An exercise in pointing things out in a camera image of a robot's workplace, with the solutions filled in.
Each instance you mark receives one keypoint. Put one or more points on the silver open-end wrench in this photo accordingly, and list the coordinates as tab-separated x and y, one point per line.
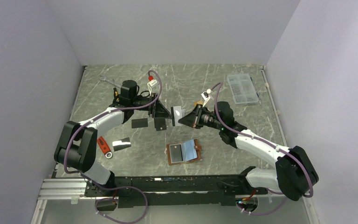
111	81

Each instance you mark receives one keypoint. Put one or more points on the black card with chip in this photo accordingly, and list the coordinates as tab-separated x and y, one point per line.
160	124

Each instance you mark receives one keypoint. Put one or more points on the yellow black screwdriver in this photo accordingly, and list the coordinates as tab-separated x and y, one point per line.
115	92

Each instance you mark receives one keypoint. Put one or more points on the black silver credit card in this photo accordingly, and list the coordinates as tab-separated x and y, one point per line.
121	144

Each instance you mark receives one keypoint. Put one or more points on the silver striped credit card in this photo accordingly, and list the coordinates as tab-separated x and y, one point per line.
177	113

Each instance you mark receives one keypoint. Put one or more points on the red handled adjustable wrench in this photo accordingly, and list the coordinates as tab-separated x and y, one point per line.
104	147

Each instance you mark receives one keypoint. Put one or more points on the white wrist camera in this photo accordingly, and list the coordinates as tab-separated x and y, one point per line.
152	82
207	98

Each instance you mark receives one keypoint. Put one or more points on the orange credit card stack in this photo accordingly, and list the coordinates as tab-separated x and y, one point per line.
198	103

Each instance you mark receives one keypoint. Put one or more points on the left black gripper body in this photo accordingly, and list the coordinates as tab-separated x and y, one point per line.
141	101

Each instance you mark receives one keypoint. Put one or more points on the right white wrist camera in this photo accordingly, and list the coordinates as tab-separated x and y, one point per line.
207	98

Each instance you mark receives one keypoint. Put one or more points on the aluminium rail frame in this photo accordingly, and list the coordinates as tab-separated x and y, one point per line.
62	201

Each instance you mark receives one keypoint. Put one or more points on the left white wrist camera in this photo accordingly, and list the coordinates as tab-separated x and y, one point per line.
152	82

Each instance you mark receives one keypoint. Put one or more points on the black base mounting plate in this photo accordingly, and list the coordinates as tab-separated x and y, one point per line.
132	191

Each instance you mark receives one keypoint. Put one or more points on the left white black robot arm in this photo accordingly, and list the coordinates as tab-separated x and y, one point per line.
76	147

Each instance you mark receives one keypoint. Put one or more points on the brown leather card holder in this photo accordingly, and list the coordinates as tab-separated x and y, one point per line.
183	153

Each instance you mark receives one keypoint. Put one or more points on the clear plastic organizer box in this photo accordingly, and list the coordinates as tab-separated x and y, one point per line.
242	89

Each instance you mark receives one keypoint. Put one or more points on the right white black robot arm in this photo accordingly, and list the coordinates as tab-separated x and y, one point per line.
292	173

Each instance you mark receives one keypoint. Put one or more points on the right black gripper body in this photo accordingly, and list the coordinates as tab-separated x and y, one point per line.
203	118

